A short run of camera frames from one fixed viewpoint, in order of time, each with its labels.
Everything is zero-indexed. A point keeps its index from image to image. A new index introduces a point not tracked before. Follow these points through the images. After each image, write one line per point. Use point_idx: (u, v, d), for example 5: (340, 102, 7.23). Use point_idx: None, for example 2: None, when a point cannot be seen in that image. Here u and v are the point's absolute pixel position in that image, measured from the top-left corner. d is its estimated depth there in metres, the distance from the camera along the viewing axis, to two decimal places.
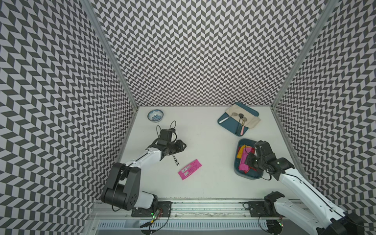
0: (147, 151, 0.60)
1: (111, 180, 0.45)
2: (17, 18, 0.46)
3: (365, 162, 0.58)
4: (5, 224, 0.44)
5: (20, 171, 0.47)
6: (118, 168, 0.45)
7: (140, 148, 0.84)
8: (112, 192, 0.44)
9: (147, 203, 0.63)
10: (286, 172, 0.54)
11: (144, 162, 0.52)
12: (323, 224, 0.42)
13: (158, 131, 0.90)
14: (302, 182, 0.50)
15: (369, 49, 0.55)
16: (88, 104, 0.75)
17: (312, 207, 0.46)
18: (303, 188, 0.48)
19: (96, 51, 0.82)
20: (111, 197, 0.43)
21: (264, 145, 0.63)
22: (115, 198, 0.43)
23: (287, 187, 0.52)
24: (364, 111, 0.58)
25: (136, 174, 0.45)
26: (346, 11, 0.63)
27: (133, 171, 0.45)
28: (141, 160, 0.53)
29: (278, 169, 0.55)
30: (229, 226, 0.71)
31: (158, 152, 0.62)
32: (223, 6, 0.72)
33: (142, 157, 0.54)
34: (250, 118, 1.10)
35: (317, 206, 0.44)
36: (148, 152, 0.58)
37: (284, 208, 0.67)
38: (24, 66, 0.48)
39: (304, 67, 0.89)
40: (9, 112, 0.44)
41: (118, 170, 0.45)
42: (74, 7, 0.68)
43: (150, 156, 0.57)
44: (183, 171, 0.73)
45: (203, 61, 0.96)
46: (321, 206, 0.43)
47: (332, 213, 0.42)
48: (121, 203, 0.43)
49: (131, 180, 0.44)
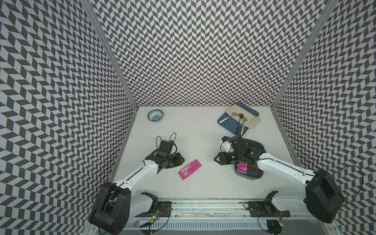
0: (142, 166, 0.56)
1: (99, 201, 0.42)
2: (17, 18, 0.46)
3: (365, 162, 0.58)
4: (5, 224, 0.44)
5: (20, 171, 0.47)
6: (108, 188, 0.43)
7: (138, 158, 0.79)
8: (100, 214, 0.42)
9: (144, 207, 0.62)
10: (261, 157, 0.58)
11: (137, 181, 0.50)
12: (303, 190, 0.46)
13: (159, 142, 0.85)
14: (275, 161, 0.54)
15: (369, 49, 0.55)
16: (88, 104, 0.75)
17: (291, 179, 0.49)
18: (276, 165, 0.53)
19: (96, 51, 0.82)
20: (99, 219, 0.41)
21: (237, 139, 0.65)
22: (103, 221, 0.41)
23: (267, 171, 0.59)
24: (364, 111, 0.58)
25: (125, 197, 0.41)
26: (346, 11, 0.63)
27: (123, 194, 0.42)
28: (134, 178, 0.49)
29: (254, 158, 0.59)
30: (229, 226, 0.71)
31: (154, 167, 0.59)
32: (223, 6, 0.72)
33: (135, 175, 0.51)
34: (250, 118, 1.10)
35: (293, 175, 0.47)
36: (143, 168, 0.55)
37: (278, 199, 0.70)
38: (24, 66, 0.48)
39: (304, 67, 0.89)
40: (9, 112, 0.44)
41: (107, 190, 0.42)
42: (74, 7, 0.68)
43: (145, 172, 0.54)
44: (183, 171, 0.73)
45: (203, 61, 0.96)
46: (296, 174, 0.47)
47: (305, 176, 0.46)
48: (108, 227, 0.40)
49: (120, 203, 0.41)
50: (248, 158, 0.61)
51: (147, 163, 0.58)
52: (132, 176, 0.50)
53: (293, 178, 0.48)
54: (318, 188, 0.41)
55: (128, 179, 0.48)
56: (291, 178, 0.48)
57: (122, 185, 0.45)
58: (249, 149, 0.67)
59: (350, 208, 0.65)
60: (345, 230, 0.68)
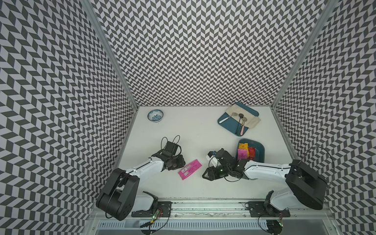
0: (149, 159, 0.60)
1: (108, 187, 0.44)
2: (17, 18, 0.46)
3: (365, 162, 0.58)
4: (5, 224, 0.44)
5: (20, 171, 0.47)
6: (118, 175, 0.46)
7: (140, 157, 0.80)
8: (107, 199, 0.43)
9: (145, 205, 0.62)
10: (246, 168, 0.61)
11: (144, 171, 0.52)
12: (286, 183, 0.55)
13: (165, 142, 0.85)
14: (257, 166, 0.58)
15: (369, 49, 0.55)
16: (88, 104, 0.75)
17: (274, 177, 0.51)
18: (259, 169, 0.56)
19: (96, 51, 0.82)
20: (105, 203, 0.43)
21: (223, 154, 0.67)
22: (109, 205, 0.42)
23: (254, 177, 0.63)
24: (364, 111, 0.58)
25: (134, 183, 0.44)
26: (346, 11, 0.63)
27: (131, 179, 0.44)
28: (142, 169, 0.52)
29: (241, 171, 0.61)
30: (229, 226, 0.71)
31: (160, 163, 0.61)
32: (223, 6, 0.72)
33: (144, 166, 0.54)
34: (250, 118, 1.12)
35: (274, 173, 0.51)
36: (149, 162, 0.57)
37: (277, 199, 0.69)
38: (24, 66, 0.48)
39: (304, 67, 0.89)
40: (10, 112, 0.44)
41: (117, 176, 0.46)
42: (74, 7, 0.68)
43: (152, 166, 0.56)
44: (183, 172, 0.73)
45: (203, 61, 0.96)
46: (276, 172, 0.50)
47: (283, 171, 0.49)
48: (114, 212, 0.41)
49: (128, 188, 0.43)
50: (237, 172, 0.63)
51: (153, 157, 0.62)
52: (141, 166, 0.53)
53: (275, 176, 0.50)
54: (296, 179, 0.44)
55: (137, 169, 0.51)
56: (275, 177, 0.51)
57: (130, 173, 0.48)
58: (236, 161, 0.69)
59: (350, 208, 0.65)
60: (345, 230, 0.68)
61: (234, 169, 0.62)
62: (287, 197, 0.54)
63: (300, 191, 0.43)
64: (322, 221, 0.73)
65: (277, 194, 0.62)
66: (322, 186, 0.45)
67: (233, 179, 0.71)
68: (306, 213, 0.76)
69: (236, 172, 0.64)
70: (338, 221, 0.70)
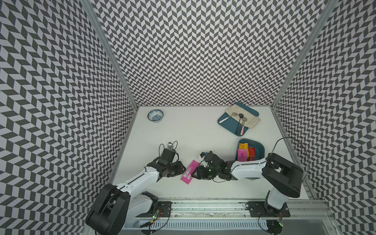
0: (143, 171, 0.57)
1: (98, 203, 0.43)
2: (17, 18, 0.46)
3: (365, 162, 0.58)
4: (5, 224, 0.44)
5: (20, 171, 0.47)
6: (108, 190, 0.44)
7: (138, 161, 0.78)
8: (98, 217, 0.42)
9: (144, 208, 0.62)
10: (232, 169, 0.63)
11: (137, 186, 0.50)
12: None
13: (161, 150, 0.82)
14: (240, 165, 0.61)
15: (369, 49, 0.55)
16: (88, 104, 0.75)
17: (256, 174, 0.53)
18: (242, 167, 0.59)
19: (96, 51, 0.82)
20: (96, 221, 0.41)
21: (213, 157, 0.68)
22: (100, 223, 0.41)
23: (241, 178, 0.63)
24: (364, 111, 0.58)
25: (124, 201, 0.42)
26: (346, 11, 0.63)
27: (122, 197, 0.43)
28: (134, 182, 0.50)
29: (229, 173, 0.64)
30: (229, 226, 0.71)
31: (155, 174, 0.60)
32: (223, 6, 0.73)
33: (137, 179, 0.52)
34: (250, 118, 1.12)
35: (254, 169, 0.53)
36: (143, 175, 0.55)
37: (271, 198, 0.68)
38: (24, 66, 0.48)
39: (304, 67, 0.89)
40: (10, 112, 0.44)
41: (107, 192, 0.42)
42: (74, 7, 0.68)
43: (144, 178, 0.54)
44: (187, 176, 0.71)
45: (203, 61, 0.96)
46: (255, 167, 0.53)
47: (262, 165, 0.52)
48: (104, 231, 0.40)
49: (118, 206, 0.41)
50: (226, 175, 0.66)
51: (148, 169, 0.59)
52: (134, 179, 0.51)
53: (256, 171, 0.53)
54: (270, 171, 0.47)
55: (129, 183, 0.49)
56: (257, 173, 0.53)
57: (122, 189, 0.46)
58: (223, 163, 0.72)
59: (350, 208, 0.65)
60: (345, 230, 0.68)
61: (223, 171, 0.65)
62: (276, 193, 0.55)
63: (277, 182, 0.46)
64: (322, 221, 0.73)
65: (270, 192, 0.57)
66: (297, 174, 0.47)
67: (219, 180, 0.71)
68: (307, 213, 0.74)
69: (225, 174, 0.66)
70: (338, 221, 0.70)
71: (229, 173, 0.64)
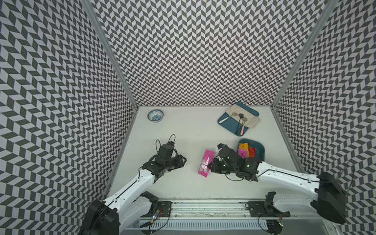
0: (135, 177, 0.53)
1: (86, 220, 0.41)
2: (17, 18, 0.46)
3: (365, 162, 0.58)
4: (5, 224, 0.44)
5: (20, 171, 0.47)
6: (96, 207, 0.42)
7: (138, 161, 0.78)
8: (88, 232, 0.41)
9: (142, 211, 0.61)
10: (259, 171, 0.53)
11: (128, 198, 0.47)
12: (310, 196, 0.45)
13: (158, 146, 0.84)
14: (275, 172, 0.51)
15: (369, 49, 0.55)
16: (88, 104, 0.75)
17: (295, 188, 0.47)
18: (279, 176, 0.50)
19: (96, 51, 0.82)
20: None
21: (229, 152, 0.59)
22: None
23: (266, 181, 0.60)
24: (364, 111, 0.58)
25: (112, 219, 0.40)
26: (346, 11, 0.63)
27: (110, 215, 0.40)
28: (124, 196, 0.47)
29: (251, 172, 0.55)
30: (229, 226, 0.71)
31: (151, 178, 0.56)
32: (223, 6, 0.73)
33: (127, 190, 0.48)
34: (250, 118, 1.12)
35: (299, 184, 0.45)
36: (136, 181, 0.52)
37: (282, 202, 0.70)
38: (24, 66, 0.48)
39: (304, 67, 0.89)
40: (10, 112, 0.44)
41: (95, 209, 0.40)
42: (74, 7, 0.68)
43: (139, 185, 0.52)
44: (203, 170, 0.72)
45: (203, 61, 0.96)
46: (301, 183, 0.45)
47: (310, 184, 0.44)
48: None
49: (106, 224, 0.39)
50: (246, 173, 0.56)
51: (142, 174, 0.55)
52: (123, 192, 0.47)
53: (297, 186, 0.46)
54: (328, 196, 0.40)
55: (118, 197, 0.46)
56: (297, 187, 0.46)
57: (110, 205, 0.43)
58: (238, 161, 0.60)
59: (350, 208, 0.65)
60: (345, 230, 0.68)
61: (241, 169, 0.58)
62: (293, 200, 0.55)
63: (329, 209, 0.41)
64: (322, 221, 0.73)
65: (282, 198, 0.61)
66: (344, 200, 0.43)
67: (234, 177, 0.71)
68: (307, 213, 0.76)
69: (244, 173, 0.57)
70: None
71: (247, 171, 0.55)
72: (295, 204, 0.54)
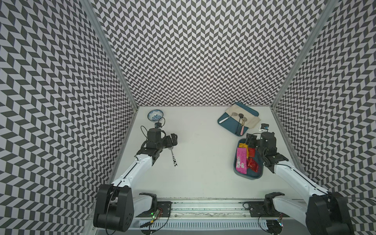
0: (135, 160, 0.55)
1: (100, 205, 0.41)
2: (17, 19, 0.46)
3: (365, 162, 0.58)
4: (5, 224, 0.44)
5: (20, 171, 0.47)
6: (106, 190, 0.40)
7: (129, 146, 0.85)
8: (105, 216, 0.41)
9: (146, 205, 0.62)
10: (279, 162, 0.59)
11: (134, 177, 0.49)
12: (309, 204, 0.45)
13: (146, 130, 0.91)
14: (292, 169, 0.55)
15: (369, 49, 0.55)
16: (88, 105, 0.75)
17: (300, 191, 0.49)
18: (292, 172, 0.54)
19: (96, 51, 0.82)
20: (104, 221, 0.41)
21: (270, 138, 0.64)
22: (109, 220, 0.41)
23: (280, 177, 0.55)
24: (364, 111, 0.58)
25: (127, 194, 0.41)
26: (346, 11, 0.63)
27: (123, 191, 0.42)
28: (130, 175, 0.48)
29: (272, 161, 0.60)
30: (229, 226, 0.71)
31: (149, 159, 0.59)
32: (223, 6, 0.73)
33: (131, 170, 0.50)
34: (250, 118, 1.12)
35: (303, 186, 0.47)
36: (137, 163, 0.54)
37: (283, 202, 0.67)
38: (24, 66, 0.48)
39: (304, 67, 0.89)
40: (9, 112, 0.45)
41: (106, 192, 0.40)
42: (74, 7, 0.68)
43: (141, 166, 0.54)
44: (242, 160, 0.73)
45: (203, 61, 0.96)
46: (306, 185, 0.47)
47: (316, 190, 0.45)
48: (117, 226, 0.40)
49: (122, 200, 0.41)
50: (267, 159, 0.63)
51: (139, 157, 0.57)
52: (128, 173, 0.49)
53: (303, 189, 0.47)
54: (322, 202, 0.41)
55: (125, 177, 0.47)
56: (301, 190, 0.48)
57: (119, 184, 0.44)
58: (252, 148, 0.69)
59: (350, 208, 0.65)
60: None
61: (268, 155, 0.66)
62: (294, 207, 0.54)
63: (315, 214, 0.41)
64: None
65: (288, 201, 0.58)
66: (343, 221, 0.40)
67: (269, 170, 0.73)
68: None
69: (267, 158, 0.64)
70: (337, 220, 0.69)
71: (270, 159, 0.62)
72: (291, 206, 0.55)
